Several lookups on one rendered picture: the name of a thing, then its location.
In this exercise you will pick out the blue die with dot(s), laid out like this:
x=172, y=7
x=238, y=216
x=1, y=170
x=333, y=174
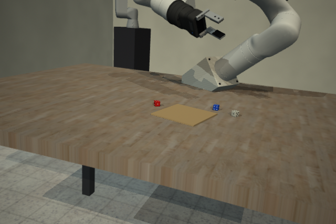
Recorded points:
x=216, y=107

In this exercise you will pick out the tan flat mat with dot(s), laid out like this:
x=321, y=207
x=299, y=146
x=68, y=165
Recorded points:
x=184, y=114

